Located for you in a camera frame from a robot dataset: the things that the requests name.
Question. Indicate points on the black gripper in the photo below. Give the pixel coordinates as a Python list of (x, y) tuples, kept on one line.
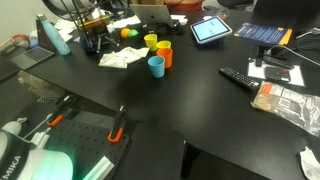
[(98, 30)]

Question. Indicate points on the white towel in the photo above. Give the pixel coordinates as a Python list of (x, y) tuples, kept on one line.
[(123, 56)]

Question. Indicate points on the black bowl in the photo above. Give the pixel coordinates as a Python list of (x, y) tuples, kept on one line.
[(130, 39)]

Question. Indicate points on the dark blue crumpled cloth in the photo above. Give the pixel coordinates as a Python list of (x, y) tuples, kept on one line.
[(83, 45)]

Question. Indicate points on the orange ball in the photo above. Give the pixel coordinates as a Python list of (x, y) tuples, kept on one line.
[(125, 33)]

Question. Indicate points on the white crumpled paper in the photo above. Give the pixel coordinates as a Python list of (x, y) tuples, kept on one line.
[(65, 28)]

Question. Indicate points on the teal metal water bottle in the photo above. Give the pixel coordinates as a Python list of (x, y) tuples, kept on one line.
[(56, 38)]

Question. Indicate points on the white paper napkin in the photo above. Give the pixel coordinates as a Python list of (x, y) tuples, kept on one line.
[(126, 22)]

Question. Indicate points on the green ball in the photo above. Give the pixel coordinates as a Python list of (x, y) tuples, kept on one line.
[(133, 33)]

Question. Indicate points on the tall yellow cup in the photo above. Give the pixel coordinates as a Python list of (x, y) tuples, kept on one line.
[(150, 42)]

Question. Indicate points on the grey keyboard laptop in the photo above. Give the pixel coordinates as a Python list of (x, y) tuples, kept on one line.
[(31, 58)]

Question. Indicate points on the silver laptop with logo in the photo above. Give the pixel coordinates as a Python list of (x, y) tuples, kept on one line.
[(153, 15)]

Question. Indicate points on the blue cup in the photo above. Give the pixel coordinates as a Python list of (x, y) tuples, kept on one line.
[(156, 66)]

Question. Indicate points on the short yellow cup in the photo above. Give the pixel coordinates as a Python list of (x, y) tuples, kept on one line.
[(163, 44)]

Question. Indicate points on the orange cup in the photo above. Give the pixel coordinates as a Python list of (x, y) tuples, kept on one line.
[(165, 56)]

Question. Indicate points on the small white cup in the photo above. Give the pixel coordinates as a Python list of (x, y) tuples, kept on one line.
[(183, 22)]

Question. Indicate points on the person's red shirt torso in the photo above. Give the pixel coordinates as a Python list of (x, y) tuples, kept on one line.
[(186, 6)]

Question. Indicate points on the black perforated mounting board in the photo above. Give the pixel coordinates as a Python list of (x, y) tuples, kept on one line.
[(80, 143)]

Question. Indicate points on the white framed tablet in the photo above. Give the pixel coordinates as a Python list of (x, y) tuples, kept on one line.
[(210, 29)]

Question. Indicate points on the aluminium extrusion bar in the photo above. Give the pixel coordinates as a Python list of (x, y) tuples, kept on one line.
[(100, 168)]

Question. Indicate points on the black office chair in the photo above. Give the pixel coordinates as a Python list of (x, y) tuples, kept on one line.
[(236, 3)]

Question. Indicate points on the black TV remote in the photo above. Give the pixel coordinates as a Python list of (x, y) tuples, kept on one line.
[(239, 78)]

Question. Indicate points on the blue booklet with orange edge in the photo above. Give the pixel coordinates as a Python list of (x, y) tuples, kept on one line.
[(261, 33)]

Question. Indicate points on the black stapler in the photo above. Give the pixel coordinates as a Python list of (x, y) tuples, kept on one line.
[(278, 62)]

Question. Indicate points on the black wallet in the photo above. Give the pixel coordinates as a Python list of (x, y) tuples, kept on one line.
[(277, 74)]

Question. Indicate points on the clear plastic bag package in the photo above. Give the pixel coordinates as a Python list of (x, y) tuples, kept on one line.
[(290, 105)]

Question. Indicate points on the white paper sheet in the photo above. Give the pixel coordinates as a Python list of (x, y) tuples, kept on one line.
[(298, 78)]

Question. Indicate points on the white power adapter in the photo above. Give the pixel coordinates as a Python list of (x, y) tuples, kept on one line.
[(308, 32)]

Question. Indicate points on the white crumpled tissue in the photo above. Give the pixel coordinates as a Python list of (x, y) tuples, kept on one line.
[(310, 165)]

